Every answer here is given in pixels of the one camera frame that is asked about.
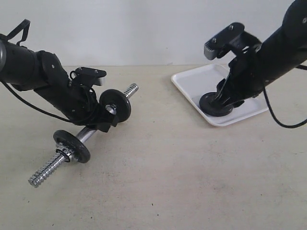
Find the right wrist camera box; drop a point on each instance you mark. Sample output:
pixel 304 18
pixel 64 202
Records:
pixel 225 41

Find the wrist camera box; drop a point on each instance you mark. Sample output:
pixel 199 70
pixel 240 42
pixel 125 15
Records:
pixel 225 41
pixel 88 76

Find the black weight plate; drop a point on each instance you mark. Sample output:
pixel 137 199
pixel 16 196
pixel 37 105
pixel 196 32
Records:
pixel 68 140
pixel 116 103
pixel 210 106

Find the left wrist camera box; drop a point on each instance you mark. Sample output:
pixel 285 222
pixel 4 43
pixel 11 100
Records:
pixel 88 76

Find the white rectangular plastic tray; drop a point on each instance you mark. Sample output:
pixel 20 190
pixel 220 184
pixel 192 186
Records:
pixel 196 82

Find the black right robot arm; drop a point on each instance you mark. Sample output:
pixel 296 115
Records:
pixel 256 63

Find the chrome threaded dumbbell bar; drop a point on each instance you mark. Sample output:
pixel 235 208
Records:
pixel 49 167

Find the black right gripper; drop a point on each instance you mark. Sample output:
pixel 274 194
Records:
pixel 241 83

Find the chrome star collar nut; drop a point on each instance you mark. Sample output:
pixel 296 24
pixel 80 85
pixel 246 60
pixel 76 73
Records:
pixel 65 151

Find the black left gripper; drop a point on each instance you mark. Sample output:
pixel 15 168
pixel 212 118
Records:
pixel 83 105

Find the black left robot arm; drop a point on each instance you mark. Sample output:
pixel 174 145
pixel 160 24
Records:
pixel 22 69

